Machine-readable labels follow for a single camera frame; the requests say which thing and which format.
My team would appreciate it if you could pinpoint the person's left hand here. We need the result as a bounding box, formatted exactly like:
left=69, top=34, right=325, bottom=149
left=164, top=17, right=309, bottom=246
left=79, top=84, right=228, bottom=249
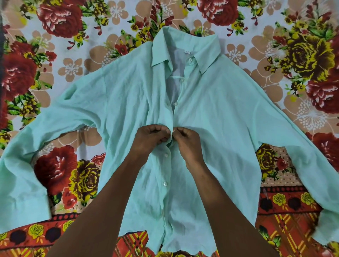
left=130, top=124, right=171, bottom=162

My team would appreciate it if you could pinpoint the person's right hand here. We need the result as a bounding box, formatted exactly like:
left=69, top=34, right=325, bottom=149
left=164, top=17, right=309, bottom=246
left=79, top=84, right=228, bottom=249
left=172, top=127, right=206, bottom=173

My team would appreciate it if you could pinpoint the mint green shirt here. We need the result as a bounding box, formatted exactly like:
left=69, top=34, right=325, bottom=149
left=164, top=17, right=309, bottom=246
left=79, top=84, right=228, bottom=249
left=0, top=26, right=339, bottom=257

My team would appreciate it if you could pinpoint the person's right forearm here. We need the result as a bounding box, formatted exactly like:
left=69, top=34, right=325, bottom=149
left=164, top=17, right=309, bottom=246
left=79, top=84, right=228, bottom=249
left=189, top=165, right=281, bottom=257

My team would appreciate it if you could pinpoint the person's left forearm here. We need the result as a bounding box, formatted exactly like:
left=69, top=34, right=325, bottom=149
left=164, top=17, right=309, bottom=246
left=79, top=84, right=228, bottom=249
left=46, top=156, right=150, bottom=257

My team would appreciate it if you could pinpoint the floral bedsheet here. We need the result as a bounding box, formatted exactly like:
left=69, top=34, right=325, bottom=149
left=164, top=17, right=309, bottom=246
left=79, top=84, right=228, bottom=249
left=0, top=0, right=339, bottom=257

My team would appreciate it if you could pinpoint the dark mattress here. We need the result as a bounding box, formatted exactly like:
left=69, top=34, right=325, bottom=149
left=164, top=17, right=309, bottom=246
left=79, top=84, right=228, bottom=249
left=0, top=24, right=5, bottom=106

